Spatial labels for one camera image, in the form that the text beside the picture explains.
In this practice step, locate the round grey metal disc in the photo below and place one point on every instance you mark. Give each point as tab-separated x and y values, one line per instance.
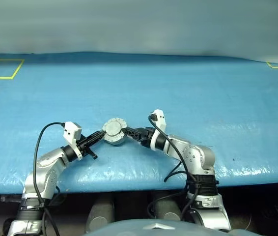
113	140

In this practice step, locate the grey robot torso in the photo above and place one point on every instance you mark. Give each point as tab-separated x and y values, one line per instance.
139	228

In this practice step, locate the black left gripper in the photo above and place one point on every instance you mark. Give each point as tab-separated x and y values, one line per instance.
85	143

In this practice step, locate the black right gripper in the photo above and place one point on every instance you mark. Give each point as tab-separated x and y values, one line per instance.
146	136

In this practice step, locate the grey rounded cylinder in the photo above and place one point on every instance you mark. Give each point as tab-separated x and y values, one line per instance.
101	214
167	206

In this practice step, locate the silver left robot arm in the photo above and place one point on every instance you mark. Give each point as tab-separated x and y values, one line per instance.
45	169

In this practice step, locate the blue table cover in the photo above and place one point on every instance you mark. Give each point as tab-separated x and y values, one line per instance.
153	86

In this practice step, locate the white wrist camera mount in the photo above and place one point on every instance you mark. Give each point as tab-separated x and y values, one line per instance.
71	130
159	118

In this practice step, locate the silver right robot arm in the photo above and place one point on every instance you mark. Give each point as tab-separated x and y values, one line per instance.
195	155

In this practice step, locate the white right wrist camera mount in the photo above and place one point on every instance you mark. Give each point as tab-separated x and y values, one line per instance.
159	118

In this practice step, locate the grey round housing lid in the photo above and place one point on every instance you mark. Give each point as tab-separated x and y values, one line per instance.
113	127

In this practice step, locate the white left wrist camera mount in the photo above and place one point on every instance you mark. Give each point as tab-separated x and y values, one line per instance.
71	130

